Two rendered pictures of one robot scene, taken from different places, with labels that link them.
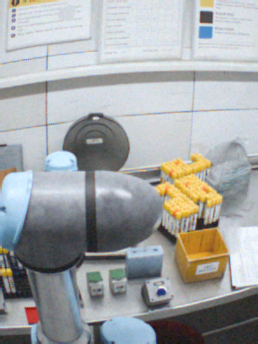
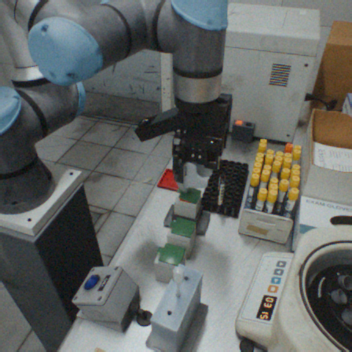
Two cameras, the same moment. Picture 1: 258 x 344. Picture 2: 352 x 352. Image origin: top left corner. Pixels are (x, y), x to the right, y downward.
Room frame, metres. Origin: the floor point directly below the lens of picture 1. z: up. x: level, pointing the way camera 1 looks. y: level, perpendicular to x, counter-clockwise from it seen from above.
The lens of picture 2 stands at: (1.28, -0.25, 1.41)
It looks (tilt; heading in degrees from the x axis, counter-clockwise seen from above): 41 degrees down; 125
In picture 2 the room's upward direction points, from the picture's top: straight up
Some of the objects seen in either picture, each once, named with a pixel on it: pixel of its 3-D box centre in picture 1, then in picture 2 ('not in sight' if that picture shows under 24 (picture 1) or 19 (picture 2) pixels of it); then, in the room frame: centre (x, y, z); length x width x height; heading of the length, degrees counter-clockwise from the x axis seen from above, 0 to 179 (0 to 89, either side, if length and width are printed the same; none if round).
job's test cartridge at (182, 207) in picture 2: not in sight; (188, 207); (1.02, 0.15, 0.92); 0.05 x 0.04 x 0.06; 17
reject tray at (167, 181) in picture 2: (37, 314); (174, 180); (0.92, 0.24, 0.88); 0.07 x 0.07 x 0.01; 16
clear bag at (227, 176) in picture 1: (225, 161); not in sight; (1.66, -0.35, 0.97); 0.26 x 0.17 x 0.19; 122
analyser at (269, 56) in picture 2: not in sight; (258, 71); (0.94, 0.65, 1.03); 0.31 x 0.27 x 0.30; 106
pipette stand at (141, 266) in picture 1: (143, 263); (177, 311); (1.14, -0.05, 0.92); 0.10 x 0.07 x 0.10; 101
